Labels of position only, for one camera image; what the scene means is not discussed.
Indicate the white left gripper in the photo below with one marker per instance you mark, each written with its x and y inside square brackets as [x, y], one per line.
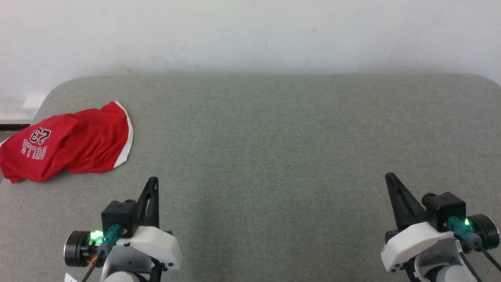
[156, 243]

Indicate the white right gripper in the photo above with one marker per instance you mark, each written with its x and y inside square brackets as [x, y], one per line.
[411, 241]

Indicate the red Bulls jersey shirt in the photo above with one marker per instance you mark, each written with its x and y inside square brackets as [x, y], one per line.
[82, 145]

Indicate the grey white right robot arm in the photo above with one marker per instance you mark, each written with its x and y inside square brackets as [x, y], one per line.
[442, 256]

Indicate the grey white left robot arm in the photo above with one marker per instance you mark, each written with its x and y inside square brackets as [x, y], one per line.
[121, 261]

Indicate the black baseboard strip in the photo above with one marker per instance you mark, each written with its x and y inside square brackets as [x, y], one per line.
[13, 127]

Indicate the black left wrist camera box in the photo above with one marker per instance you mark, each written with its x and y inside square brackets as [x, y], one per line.
[117, 215]

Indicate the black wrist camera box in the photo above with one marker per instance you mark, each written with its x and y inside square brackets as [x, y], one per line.
[444, 207]
[117, 215]

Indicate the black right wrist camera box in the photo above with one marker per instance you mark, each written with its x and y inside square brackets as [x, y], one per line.
[444, 207]

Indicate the white wall box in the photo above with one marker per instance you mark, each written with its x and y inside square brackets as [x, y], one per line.
[34, 102]

